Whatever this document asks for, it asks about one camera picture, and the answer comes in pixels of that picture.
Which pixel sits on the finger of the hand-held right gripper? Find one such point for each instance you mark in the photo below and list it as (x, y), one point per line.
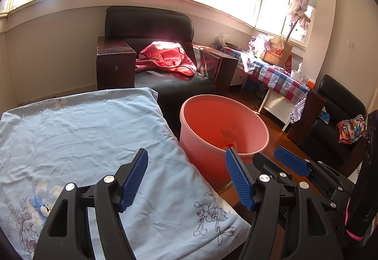
(271, 167)
(291, 161)

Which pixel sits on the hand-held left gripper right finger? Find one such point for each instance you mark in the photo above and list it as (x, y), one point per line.
(239, 180)

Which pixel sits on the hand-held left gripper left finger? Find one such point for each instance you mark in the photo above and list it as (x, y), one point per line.
(134, 180)

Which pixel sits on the pink plastic bucket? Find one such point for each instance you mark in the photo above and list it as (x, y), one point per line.
(200, 136)

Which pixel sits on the blue packet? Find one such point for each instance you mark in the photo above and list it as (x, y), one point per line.
(325, 118)

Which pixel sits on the light blue floral cloth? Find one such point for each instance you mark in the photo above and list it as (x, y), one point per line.
(88, 136)

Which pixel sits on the black pole with pink band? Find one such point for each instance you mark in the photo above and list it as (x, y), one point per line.
(369, 159)

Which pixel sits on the colourful printed cloth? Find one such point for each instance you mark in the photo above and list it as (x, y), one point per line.
(351, 130)

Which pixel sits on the table with checkered cloth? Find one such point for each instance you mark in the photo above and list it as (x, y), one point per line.
(280, 79)

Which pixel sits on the small black leather armchair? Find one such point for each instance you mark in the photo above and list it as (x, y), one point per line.
(339, 94)

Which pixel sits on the white drawer cabinet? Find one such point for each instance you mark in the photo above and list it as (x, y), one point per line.
(239, 78)

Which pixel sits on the red carton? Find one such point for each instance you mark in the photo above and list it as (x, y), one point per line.
(288, 62)

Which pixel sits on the dark wooden side cabinet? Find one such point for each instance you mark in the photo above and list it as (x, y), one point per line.
(115, 65)
(227, 71)

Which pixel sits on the brown paper bag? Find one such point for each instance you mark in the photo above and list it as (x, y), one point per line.
(277, 51)

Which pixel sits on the pink gingham cloth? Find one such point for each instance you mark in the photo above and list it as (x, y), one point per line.
(258, 44)

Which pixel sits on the red dotted cloth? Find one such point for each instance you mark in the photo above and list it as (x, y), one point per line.
(165, 56)

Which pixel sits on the clear plastic bag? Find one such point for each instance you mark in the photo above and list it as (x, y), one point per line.
(221, 38)

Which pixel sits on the white wall switch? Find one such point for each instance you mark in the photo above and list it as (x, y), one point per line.
(350, 43)

